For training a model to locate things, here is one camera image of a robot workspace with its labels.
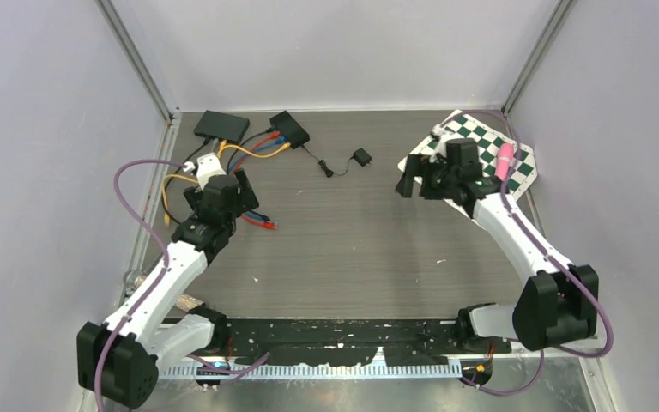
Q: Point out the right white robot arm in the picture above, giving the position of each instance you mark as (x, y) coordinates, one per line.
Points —
(558, 303)

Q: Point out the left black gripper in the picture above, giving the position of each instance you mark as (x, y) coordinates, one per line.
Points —
(247, 198)

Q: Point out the flat black router box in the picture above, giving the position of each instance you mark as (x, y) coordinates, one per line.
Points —
(222, 126)

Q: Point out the pink cylindrical tube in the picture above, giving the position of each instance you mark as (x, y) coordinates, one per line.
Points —
(504, 158)

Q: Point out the clear glitter tube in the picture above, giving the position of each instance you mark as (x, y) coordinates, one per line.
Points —
(185, 302)

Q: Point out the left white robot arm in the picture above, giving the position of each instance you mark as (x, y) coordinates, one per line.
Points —
(121, 358)

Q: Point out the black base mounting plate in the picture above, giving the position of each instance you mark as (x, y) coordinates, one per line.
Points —
(345, 342)

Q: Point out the black power adapter with cord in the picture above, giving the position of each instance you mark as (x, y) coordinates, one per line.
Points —
(359, 156)

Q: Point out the green white checkered board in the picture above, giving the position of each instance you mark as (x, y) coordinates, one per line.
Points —
(465, 124)

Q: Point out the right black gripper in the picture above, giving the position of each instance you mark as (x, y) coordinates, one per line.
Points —
(414, 168)

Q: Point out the black ribbed network switch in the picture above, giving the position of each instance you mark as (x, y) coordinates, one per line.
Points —
(289, 127)

